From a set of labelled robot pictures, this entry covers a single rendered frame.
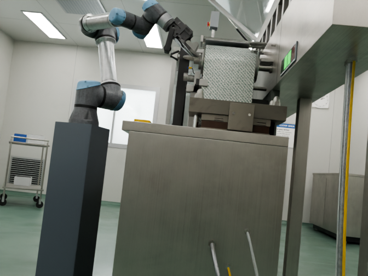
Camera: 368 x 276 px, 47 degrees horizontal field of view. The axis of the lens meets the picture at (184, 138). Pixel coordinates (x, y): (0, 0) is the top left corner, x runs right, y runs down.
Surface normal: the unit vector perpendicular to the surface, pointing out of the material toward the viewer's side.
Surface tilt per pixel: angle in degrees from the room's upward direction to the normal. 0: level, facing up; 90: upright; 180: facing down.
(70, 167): 90
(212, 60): 90
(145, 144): 90
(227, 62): 90
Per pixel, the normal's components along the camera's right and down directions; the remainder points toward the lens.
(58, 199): -0.26, -0.11
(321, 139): -0.03, -0.08
